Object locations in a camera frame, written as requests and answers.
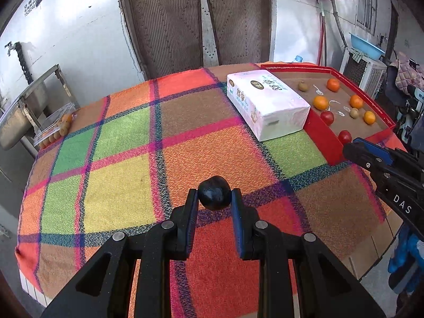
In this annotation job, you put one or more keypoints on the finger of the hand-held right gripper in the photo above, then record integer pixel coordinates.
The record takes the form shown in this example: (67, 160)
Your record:
(374, 149)
(359, 155)

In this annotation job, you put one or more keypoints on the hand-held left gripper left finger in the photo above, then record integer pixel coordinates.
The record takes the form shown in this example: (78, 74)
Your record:
(185, 225)

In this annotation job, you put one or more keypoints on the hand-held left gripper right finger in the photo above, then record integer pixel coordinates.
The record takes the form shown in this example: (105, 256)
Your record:
(239, 228)

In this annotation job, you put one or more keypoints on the red tomato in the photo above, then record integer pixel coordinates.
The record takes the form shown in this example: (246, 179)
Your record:
(327, 117)
(345, 136)

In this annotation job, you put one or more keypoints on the small orange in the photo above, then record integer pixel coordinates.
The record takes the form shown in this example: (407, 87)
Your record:
(369, 117)

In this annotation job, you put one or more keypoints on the dark plum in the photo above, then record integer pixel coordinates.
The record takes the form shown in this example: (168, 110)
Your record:
(214, 197)

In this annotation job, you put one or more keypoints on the brown kiwi fruit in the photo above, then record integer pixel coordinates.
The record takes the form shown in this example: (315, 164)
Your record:
(302, 86)
(354, 113)

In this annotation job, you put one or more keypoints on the red cardboard box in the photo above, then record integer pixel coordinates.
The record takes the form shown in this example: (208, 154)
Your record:
(318, 135)

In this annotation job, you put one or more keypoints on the black scooter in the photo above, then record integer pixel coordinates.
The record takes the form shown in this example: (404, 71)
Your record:
(407, 112)

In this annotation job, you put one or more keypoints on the colourful plaid blanket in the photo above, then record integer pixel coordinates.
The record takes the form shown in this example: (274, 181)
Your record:
(126, 185)

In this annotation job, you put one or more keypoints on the white air conditioner unit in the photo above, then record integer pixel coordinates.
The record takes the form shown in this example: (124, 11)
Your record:
(371, 73)

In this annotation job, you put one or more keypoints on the pink quilted cover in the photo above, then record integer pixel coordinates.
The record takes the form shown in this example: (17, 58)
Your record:
(410, 69)

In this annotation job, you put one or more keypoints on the green checked cloth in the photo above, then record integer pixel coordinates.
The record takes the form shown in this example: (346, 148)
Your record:
(357, 54)

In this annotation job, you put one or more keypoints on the blue plastic basin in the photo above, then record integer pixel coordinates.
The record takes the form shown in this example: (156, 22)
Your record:
(366, 44)

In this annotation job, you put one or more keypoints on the white tissue pack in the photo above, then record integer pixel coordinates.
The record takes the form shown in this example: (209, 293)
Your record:
(265, 106)

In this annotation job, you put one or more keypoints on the red and white stick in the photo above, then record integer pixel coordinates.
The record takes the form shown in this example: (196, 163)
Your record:
(323, 39)

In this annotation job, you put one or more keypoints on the wooden pole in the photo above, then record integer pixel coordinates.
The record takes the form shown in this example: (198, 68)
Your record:
(338, 20)

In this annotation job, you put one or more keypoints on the white framed window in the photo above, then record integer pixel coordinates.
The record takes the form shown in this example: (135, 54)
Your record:
(366, 3)

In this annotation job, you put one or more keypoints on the pile of kiwis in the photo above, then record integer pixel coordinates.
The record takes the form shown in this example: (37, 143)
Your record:
(63, 130)

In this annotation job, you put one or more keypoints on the clear plastic container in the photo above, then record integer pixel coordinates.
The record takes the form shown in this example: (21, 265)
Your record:
(53, 119)

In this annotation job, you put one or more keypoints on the metal sink on frame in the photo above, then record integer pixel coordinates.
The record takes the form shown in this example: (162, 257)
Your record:
(20, 122)

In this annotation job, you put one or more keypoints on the wall faucet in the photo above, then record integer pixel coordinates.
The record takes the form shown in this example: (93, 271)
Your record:
(10, 47)

